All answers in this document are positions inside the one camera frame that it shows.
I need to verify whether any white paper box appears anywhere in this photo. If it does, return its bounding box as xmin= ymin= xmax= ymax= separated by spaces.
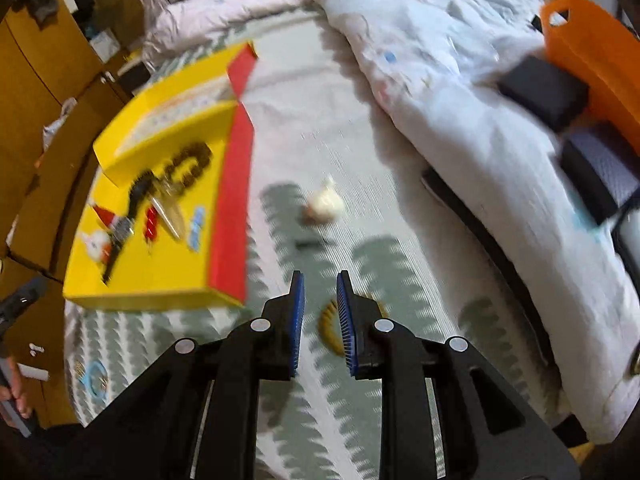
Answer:
xmin=90 ymin=30 xmax=121 ymax=61

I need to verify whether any white plastic bag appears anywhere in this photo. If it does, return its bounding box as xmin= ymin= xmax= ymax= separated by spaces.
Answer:
xmin=42 ymin=97 xmax=78 ymax=151

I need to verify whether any pink quilt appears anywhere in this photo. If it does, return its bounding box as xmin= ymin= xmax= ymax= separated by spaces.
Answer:
xmin=142 ymin=0 xmax=321 ymax=63

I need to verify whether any pearl hair claw clip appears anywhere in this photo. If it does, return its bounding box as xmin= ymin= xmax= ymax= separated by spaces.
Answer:
xmin=150 ymin=175 xmax=188 ymax=241

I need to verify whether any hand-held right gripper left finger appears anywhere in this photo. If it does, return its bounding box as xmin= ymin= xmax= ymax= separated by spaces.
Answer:
xmin=50 ymin=270 xmax=306 ymax=480

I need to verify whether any olive spiral hair tie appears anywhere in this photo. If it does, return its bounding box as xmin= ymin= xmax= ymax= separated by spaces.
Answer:
xmin=319 ymin=297 xmax=386 ymax=356

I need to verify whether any large dark bead bracelet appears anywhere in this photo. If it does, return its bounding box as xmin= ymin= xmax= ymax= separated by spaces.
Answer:
xmin=172 ymin=141 xmax=213 ymax=186

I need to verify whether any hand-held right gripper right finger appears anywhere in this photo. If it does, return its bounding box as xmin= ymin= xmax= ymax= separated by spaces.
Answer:
xmin=336 ymin=270 xmax=583 ymax=480

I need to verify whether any white bunny plush hair clip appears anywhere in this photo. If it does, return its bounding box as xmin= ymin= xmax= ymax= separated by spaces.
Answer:
xmin=80 ymin=230 xmax=113 ymax=263

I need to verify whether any orange plastic basket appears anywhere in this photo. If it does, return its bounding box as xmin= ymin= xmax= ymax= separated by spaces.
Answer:
xmin=540 ymin=0 xmax=640 ymax=141

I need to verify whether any red santa hat hair clip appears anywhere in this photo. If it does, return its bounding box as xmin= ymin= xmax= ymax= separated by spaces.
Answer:
xmin=90 ymin=202 xmax=133 ymax=241

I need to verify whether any blue hair clip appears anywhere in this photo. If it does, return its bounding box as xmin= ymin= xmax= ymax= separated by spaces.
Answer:
xmin=189 ymin=206 xmax=207 ymax=252

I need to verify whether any dark bedside table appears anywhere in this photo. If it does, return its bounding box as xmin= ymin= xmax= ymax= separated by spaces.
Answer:
xmin=120 ymin=57 xmax=151 ymax=91

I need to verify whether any person's left hand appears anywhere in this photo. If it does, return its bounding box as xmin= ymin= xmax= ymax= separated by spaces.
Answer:
xmin=0 ymin=360 xmax=33 ymax=421

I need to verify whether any grey padded case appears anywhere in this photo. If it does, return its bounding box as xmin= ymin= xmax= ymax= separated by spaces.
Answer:
xmin=560 ymin=125 xmax=640 ymax=226

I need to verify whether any white printed quilt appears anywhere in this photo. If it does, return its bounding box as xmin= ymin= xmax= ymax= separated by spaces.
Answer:
xmin=305 ymin=0 xmax=640 ymax=443

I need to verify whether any wooden cabinet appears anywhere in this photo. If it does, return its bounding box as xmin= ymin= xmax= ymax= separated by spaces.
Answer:
xmin=0 ymin=0 xmax=156 ymax=431

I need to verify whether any person's dark clothing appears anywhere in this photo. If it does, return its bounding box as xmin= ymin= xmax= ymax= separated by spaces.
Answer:
xmin=0 ymin=422 xmax=91 ymax=480

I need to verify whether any black hair tie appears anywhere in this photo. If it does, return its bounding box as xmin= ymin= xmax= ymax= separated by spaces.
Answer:
xmin=102 ymin=220 xmax=136 ymax=283

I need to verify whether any blue hair tie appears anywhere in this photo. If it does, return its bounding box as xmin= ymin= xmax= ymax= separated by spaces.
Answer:
xmin=80 ymin=361 xmax=110 ymax=397

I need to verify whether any yellow cardboard box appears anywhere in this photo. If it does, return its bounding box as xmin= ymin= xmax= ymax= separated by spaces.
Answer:
xmin=62 ymin=42 xmax=260 ymax=311

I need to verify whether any black box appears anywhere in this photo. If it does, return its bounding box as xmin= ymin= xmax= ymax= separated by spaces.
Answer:
xmin=497 ymin=55 xmax=591 ymax=131

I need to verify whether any dark spiral hair tie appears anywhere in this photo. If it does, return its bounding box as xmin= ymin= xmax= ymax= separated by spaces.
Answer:
xmin=127 ymin=169 xmax=160 ymax=206

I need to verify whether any white shell hair clip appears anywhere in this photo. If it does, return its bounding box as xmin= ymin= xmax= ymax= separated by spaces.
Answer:
xmin=295 ymin=175 xmax=346 ymax=251

